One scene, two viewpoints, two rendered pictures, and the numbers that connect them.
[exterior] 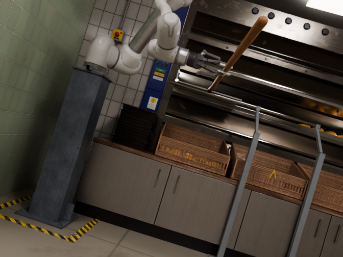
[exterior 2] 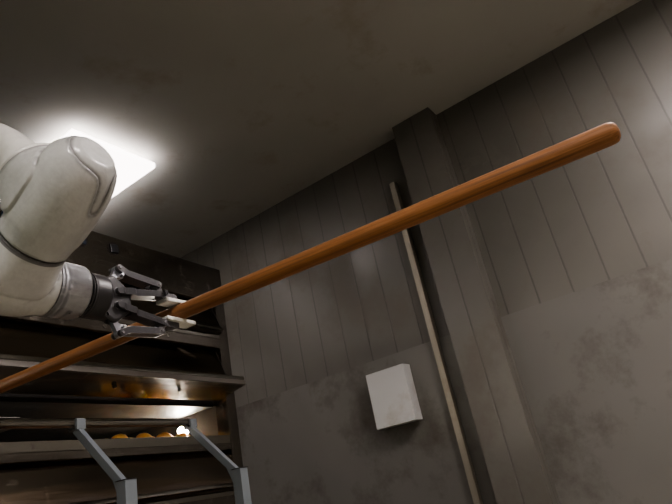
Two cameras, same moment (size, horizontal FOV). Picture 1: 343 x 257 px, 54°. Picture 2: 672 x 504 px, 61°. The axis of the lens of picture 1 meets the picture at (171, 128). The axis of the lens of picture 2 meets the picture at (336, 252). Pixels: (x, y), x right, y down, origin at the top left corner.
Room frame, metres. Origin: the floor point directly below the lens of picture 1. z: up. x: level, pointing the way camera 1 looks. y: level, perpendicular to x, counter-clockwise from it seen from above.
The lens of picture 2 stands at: (0.98, 0.58, 0.79)
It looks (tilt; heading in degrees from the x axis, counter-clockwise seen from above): 23 degrees up; 297
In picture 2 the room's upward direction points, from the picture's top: 12 degrees counter-clockwise
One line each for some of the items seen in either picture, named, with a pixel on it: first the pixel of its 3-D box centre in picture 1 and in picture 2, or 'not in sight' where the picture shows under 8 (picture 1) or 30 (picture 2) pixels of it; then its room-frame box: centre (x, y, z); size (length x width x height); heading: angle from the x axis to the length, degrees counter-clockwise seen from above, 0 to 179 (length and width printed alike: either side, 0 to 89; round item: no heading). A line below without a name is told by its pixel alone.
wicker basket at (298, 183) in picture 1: (264, 169); not in sight; (2.70, -0.81, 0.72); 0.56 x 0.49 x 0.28; 88
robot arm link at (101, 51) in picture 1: (101, 50); not in sight; (2.26, 0.61, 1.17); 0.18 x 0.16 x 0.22; 129
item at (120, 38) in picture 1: (118, 35); not in sight; (2.95, 0.69, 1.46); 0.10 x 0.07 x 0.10; 89
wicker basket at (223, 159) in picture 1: (192, 146); not in sight; (2.73, -0.21, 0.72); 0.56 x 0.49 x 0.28; 90
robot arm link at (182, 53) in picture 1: (182, 56); (63, 290); (1.73, 0.05, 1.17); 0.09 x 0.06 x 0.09; 178
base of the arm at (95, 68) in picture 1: (93, 69); not in sight; (2.24, 0.62, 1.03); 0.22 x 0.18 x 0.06; 176
